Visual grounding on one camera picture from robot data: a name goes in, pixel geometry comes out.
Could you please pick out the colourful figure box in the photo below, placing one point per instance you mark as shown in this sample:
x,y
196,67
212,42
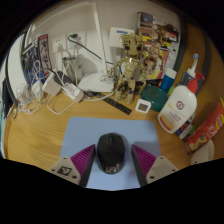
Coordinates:
x,y
160,30

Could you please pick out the green round lid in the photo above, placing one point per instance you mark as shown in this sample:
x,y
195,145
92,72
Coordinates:
x,y
153,96

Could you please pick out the tan tree creature figure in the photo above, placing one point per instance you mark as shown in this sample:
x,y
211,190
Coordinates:
x,y
128,76

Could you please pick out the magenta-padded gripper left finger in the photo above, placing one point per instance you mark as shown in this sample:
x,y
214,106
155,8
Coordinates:
x,y
83,160

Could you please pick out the light blue mouse pad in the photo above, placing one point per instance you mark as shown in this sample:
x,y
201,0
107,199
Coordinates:
x,y
83,133

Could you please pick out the black ruler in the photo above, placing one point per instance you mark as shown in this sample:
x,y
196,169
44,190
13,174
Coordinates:
x,y
118,106

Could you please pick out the robot model kit box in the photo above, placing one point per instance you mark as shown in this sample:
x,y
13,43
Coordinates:
x,y
33,60

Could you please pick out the white lotion pump bottle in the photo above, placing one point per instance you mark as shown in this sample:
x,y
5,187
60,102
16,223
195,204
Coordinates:
x,y
176,110

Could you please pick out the grey cup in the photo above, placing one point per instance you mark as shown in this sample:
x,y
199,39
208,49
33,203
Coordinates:
x,y
73,66

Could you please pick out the dark bottle with white nozzle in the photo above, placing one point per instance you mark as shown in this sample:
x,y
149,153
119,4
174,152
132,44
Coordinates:
x,y
186,78

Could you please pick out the black bag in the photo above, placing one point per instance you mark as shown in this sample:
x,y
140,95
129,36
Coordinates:
x,y
6,96

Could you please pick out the white box with blue print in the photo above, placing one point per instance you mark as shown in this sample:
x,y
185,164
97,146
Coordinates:
x,y
116,40

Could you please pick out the black computer mouse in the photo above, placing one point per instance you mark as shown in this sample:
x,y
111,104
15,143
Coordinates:
x,y
110,150

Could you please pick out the small white digital clock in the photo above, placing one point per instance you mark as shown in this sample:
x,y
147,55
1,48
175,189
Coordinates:
x,y
143,106

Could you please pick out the small blue-white bottle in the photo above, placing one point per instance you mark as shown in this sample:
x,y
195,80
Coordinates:
x,y
185,130

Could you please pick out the white mug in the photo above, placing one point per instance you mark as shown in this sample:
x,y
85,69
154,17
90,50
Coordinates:
x,y
201,153

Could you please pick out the black power adapter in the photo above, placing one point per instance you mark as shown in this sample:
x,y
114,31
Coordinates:
x,y
63,77

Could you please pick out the white wall socket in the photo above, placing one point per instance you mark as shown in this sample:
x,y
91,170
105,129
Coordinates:
x,y
78,41
59,43

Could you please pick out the red snack can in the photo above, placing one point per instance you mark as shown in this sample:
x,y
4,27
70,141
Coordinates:
x,y
206,130

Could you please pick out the small white charger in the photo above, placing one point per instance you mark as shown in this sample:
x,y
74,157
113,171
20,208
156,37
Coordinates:
x,y
75,93

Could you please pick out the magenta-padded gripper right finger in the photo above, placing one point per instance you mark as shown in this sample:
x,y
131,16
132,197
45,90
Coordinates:
x,y
145,160

